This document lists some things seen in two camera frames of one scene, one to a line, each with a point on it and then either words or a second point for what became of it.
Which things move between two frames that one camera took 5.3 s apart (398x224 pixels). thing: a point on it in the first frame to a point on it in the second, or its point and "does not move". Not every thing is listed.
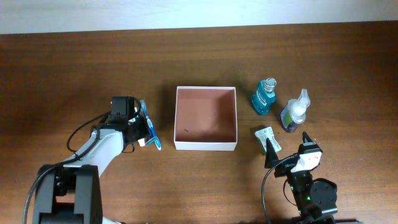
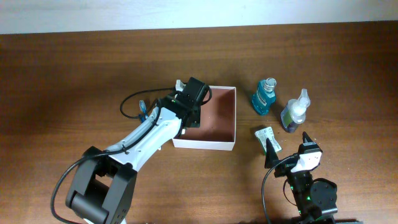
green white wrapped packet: [267, 133] does not move
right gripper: [272, 157] does not move
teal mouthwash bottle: [264, 96] does not move
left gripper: [147, 131] to [198, 120]
